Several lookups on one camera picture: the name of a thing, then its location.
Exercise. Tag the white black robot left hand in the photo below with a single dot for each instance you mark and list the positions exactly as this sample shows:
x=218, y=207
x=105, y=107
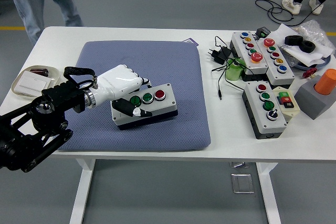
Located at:
x=118, y=82

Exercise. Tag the grey four-button control box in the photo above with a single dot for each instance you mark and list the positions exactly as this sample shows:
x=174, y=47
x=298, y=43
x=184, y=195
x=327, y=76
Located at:
x=162, y=108
x=273, y=127

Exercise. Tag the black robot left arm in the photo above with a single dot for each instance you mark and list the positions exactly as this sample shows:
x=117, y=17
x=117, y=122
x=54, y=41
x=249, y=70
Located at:
x=52, y=100

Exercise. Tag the grey five-button emergency-stop box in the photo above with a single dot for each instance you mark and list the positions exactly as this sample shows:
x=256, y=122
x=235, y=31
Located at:
x=240, y=41
x=278, y=77

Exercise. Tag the blue-grey woven mat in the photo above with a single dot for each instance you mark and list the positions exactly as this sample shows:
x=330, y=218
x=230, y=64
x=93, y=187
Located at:
x=170, y=64

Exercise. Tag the small dark red cylinder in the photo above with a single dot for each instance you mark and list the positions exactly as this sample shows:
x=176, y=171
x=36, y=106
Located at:
x=39, y=72

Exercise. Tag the white oval dish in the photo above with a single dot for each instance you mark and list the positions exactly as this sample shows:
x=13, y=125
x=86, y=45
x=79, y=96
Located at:
x=17, y=91

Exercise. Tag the black power adapter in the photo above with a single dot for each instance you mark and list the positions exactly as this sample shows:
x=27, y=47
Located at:
x=219, y=56

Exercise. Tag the white table leg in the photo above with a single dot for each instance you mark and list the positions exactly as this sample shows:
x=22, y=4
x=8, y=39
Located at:
x=269, y=192
x=82, y=187

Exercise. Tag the small black electronic module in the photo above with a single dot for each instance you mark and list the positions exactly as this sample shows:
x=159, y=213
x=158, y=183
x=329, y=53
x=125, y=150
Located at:
x=263, y=32

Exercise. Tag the metal floor socket plate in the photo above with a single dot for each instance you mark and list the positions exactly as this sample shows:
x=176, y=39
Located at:
x=242, y=183

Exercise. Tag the blue-rimmed round plate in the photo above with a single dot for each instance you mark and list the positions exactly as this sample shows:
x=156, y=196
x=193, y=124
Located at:
x=299, y=65

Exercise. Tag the white paper sheet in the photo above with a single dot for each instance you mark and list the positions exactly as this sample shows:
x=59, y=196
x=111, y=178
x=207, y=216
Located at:
x=309, y=57

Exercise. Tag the grey block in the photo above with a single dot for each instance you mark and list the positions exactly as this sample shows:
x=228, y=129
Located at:
x=312, y=103

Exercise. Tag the clear bubble wrap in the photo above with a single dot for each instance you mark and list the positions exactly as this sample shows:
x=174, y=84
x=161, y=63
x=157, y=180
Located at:
x=315, y=31

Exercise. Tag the orange cylinder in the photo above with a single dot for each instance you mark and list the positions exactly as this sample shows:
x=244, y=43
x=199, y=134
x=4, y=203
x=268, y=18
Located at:
x=326, y=82

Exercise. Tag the white wall switch plate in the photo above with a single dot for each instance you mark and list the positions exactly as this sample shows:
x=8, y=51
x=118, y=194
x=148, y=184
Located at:
x=31, y=82

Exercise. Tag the small metal floor bracket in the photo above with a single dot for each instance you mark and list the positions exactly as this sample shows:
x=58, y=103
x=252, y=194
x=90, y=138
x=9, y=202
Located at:
x=240, y=165

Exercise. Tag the cream three-button switch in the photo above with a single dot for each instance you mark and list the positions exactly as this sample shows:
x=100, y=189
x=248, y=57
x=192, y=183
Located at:
x=286, y=100

